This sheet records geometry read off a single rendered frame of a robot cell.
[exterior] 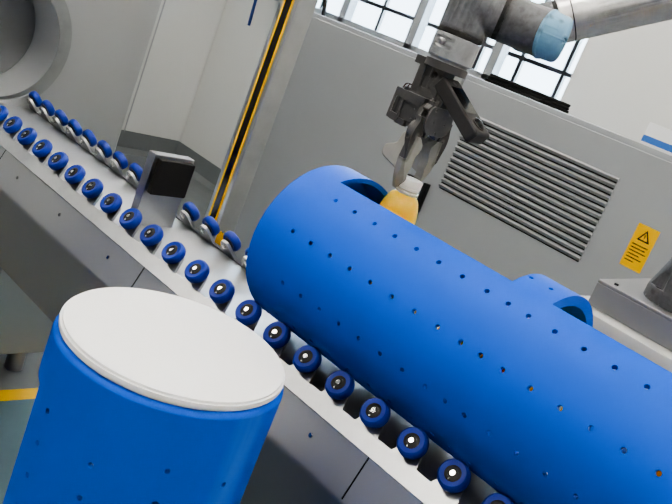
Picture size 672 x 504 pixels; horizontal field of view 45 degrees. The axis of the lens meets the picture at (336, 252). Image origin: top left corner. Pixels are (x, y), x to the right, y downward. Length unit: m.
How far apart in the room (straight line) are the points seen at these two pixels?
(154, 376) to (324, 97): 2.84
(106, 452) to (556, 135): 2.28
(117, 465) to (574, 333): 0.56
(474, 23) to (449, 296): 0.45
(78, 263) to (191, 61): 4.82
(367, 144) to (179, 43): 3.14
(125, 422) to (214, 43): 5.68
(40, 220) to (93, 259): 0.21
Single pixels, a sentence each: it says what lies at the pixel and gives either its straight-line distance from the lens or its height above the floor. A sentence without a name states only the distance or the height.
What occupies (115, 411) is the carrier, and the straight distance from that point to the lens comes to 0.90.
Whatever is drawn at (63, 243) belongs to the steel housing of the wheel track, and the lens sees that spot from 1.75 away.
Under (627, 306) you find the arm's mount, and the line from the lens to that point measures 1.53.
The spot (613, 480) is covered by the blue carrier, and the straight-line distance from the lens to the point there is 0.99.
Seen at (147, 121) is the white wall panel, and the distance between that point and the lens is 6.40.
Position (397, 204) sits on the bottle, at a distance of 1.34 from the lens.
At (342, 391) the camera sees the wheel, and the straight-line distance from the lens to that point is 1.22.
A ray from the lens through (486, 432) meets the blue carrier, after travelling 1.06.
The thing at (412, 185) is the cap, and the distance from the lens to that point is 1.34.
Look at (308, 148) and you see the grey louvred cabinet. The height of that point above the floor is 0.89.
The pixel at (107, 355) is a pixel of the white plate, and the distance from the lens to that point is 0.92.
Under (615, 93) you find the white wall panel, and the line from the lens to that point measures 3.97.
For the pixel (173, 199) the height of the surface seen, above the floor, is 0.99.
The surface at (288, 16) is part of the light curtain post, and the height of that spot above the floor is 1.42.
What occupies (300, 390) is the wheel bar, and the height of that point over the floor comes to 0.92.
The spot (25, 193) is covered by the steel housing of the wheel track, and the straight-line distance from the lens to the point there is 1.91.
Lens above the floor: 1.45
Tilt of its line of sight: 15 degrees down
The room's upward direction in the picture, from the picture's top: 22 degrees clockwise
